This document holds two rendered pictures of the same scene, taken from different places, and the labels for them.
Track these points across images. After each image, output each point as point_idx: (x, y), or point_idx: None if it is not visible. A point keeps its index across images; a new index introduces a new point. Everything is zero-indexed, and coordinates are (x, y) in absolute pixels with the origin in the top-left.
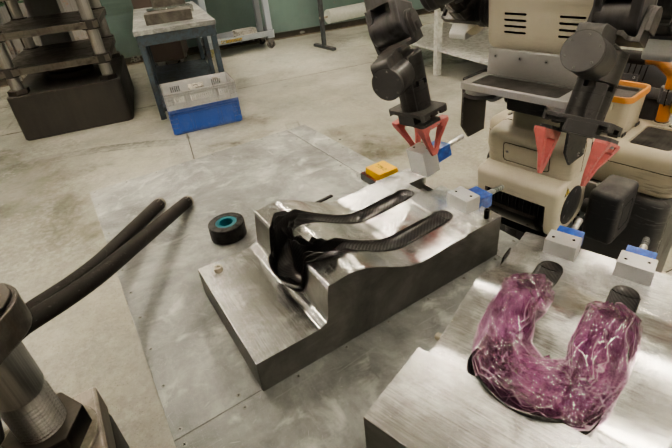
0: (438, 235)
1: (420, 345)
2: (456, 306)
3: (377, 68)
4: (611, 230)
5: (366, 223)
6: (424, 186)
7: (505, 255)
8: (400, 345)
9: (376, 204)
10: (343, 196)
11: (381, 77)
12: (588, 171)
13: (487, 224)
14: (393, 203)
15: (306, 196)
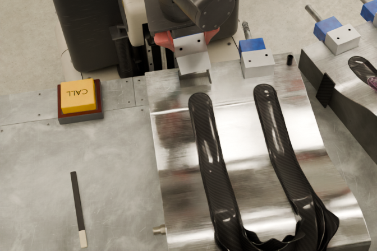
0: (292, 112)
1: (374, 204)
2: (339, 152)
3: (207, 2)
4: None
5: (230, 162)
6: (181, 77)
7: (334, 82)
8: (368, 219)
9: (197, 136)
10: (84, 160)
11: (211, 9)
12: None
13: (298, 68)
14: (205, 120)
15: (48, 202)
